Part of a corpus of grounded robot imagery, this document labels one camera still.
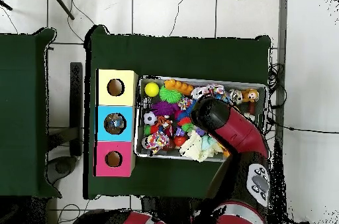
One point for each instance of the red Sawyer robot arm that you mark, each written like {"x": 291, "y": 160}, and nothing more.
{"x": 235, "y": 131}

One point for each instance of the clear mesh bin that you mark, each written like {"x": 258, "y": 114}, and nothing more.
{"x": 159, "y": 155}

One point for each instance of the wooden box with three holes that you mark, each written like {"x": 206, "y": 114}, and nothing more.
{"x": 124, "y": 96}

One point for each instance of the purple spiky ball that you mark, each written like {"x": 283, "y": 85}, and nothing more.
{"x": 164, "y": 108}

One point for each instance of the green spiky ball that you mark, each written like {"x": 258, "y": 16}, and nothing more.
{"x": 170, "y": 94}

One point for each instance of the colourful fabric bow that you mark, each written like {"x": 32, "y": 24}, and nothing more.
{"x": 185, "y": 103}

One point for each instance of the small soccer ball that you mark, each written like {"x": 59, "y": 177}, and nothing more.
{"x": 150, "y": 118}

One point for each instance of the orange toy block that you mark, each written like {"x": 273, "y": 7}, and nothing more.
{"x": 180, "y": 86}

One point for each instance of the yellow ball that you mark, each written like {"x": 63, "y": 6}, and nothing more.
{"x": 151, "y": 89}

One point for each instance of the colourful patterned cloth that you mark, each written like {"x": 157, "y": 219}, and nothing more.
{"x": 156, "y": 141}

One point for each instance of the cream knitted cloth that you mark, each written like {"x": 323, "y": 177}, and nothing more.
{"x": 193, "y": 147}

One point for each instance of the dark green tablecloth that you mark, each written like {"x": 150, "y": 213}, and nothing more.
{"x": 172, "y": 57}
{"x": 21, "y": 102}

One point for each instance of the brown plush monkey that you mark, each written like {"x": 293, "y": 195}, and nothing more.
{"x": 250, "y": 95}

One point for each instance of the black flat panel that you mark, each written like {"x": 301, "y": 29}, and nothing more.
{"x": 76, "y": 102}

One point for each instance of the black tripod leg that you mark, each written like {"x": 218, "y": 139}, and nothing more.
{"x": 61, "y": 3}
{"x": 6, "y": 5}

